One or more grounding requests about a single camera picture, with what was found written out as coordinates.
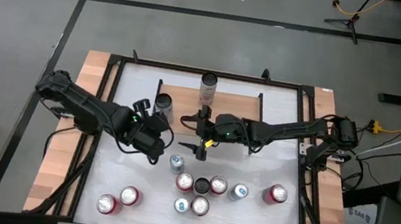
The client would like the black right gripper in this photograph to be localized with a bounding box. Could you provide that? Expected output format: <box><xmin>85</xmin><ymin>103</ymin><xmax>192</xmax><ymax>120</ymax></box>
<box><xmin>174</xmin><ymin>101</ymin><xmax>251</xmax><ymax>167</ymax></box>

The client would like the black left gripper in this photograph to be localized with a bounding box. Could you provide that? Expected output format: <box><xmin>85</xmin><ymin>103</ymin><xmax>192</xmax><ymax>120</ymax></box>
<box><xmin>119</xmin><ymin>95</ymin><xmax>176</xmax><ymax>163</ymax></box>

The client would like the white Celsius energy drink can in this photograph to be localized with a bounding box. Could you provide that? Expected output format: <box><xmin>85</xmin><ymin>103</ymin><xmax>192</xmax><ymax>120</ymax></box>
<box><xmin>197</xmin><ymin>71</ymin><xmax>220</xmax><ymax>107</ymax></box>
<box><xmin>192</xmin><ymin>176</ymin><xmax>213</xmax><ymax>196</ymax></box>
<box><xmin>151</xmin><ymin>92</ymin><xmax>179</xmax><ymax>124</ymax></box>

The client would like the small Red Bull can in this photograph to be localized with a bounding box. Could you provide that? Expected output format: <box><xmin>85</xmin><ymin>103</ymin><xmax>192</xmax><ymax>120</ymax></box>
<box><xmin>172</xmin><ymin>196</ymin><xmax>192</xmax><ymax>215</ymax></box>
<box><xmin>167</xmin><ymin>152</ymin><xmax>188</xmax><ymax>176</ymax></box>

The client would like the red Fanta strawberry can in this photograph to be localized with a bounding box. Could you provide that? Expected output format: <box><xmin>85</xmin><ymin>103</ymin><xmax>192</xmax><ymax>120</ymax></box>
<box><xmin>174</xmin><ymin>170</ymin><xmax>196</xmax><ymax>194</ymax></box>

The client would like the large Red Bull can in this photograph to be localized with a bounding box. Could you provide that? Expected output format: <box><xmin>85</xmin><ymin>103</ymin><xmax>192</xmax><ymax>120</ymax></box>
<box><xmin>226</xmin><ymin>181</ymin><xmax>251</xmax><ymax>204</ymax></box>

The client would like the wooden shelf with black legs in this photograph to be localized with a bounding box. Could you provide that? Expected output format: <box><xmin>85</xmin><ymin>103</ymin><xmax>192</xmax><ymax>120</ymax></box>
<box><xmin>150</xmin><ymin>77</ymin><xmax>266</xmax><ymax>147</ymax></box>

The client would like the red soda can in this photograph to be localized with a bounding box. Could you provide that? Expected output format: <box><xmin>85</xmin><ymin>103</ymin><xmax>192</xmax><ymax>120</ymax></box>
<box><xmin>94</xmin><ymin>192</ymin><xmax>123</xmax><ymax>218</ymax></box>
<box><xmin>118</xmin><ymin>184</ymin><xmax>145</xmax><ymax>208</ymax></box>

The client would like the black tripod stand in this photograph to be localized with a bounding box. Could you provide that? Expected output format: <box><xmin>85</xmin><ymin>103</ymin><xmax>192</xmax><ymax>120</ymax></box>
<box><xmin>320</xmin><ymin>0</ymin><xmax>375</xmax><ymax>47</ymax></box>

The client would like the black aluminium table frame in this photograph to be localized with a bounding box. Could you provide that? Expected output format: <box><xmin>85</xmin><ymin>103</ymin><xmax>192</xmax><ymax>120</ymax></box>
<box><xmin>22</xmin><ymin>37</ymin><xmax>373</xmax><ymax>224</ymax></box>

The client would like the yellow extension cord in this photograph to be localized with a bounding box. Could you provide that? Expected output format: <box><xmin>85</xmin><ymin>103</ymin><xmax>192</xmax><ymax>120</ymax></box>
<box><xmin>368</xmin><ymin>119</ymin><xmax>401</xmax><ymax>138</ymax></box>

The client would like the yellow cable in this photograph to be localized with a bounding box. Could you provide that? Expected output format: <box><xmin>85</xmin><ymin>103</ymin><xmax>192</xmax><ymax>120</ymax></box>
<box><xmin>323</xmin><ymin>0</ymin><xmax>391</xmax><ymax>22</ymax></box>

